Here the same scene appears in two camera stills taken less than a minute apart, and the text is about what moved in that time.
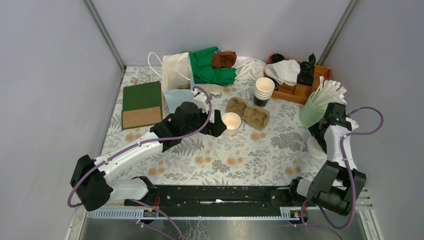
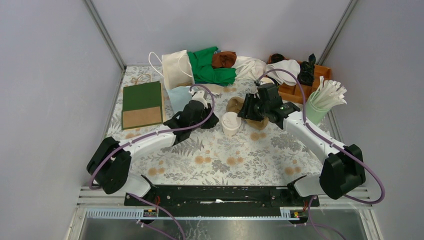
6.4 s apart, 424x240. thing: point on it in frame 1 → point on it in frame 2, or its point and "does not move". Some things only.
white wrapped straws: [328, 92] does not move
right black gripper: [314, 130] → [246, 110]
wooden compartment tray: [301, 93] does not move
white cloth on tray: [285, 71] does not move
